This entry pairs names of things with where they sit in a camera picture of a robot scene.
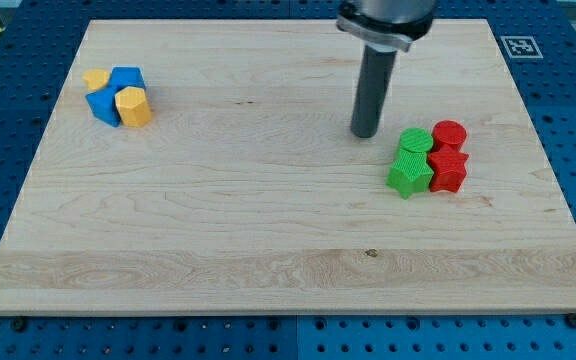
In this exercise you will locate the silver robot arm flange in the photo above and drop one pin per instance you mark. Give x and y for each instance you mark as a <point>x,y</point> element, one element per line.
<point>387,25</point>

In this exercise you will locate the blue triangle block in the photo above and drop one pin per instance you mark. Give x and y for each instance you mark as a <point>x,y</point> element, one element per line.
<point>102,106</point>

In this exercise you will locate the light wooden board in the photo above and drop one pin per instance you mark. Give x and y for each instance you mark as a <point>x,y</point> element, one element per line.
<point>247,193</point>

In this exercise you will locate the green star block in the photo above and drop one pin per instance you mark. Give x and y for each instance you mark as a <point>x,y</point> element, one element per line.
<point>409,173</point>

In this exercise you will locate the green cylinder block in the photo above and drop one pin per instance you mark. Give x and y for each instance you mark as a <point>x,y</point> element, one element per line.
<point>415,140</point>

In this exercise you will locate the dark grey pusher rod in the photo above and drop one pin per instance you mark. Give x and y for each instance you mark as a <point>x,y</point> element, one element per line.
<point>373,83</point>

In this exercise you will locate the red star block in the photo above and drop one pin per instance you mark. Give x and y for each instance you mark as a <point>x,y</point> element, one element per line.
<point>449,167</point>

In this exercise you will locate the red cylinder block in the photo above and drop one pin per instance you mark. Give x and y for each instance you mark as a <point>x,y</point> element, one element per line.
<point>448,133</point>

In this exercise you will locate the yellow hexagon block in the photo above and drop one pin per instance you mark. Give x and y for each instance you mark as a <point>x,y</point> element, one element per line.
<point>133,106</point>

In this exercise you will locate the blue cube block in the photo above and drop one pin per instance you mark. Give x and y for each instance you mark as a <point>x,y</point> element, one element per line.
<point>122,77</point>

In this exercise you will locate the yellow heart block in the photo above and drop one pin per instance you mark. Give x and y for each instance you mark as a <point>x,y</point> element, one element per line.
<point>96,79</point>

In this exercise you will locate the white fiducial marker tag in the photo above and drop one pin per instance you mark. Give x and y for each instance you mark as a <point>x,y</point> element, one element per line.
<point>521,47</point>

